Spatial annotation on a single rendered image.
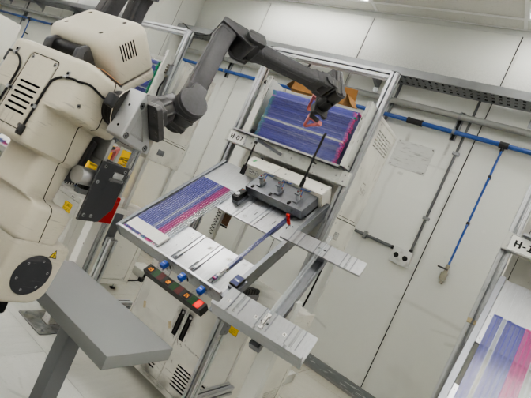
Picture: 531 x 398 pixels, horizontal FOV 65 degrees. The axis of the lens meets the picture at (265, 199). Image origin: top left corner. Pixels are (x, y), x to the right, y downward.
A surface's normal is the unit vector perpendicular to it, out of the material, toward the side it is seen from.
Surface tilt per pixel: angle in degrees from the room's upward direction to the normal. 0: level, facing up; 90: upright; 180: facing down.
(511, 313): 44
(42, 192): 90
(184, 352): 90
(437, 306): 90
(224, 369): 90
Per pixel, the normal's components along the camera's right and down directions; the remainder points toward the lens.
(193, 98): 0.65, -0.32
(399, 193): -0.50, -0.21
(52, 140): 0.83, 0.39
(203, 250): -0.04, -0.80
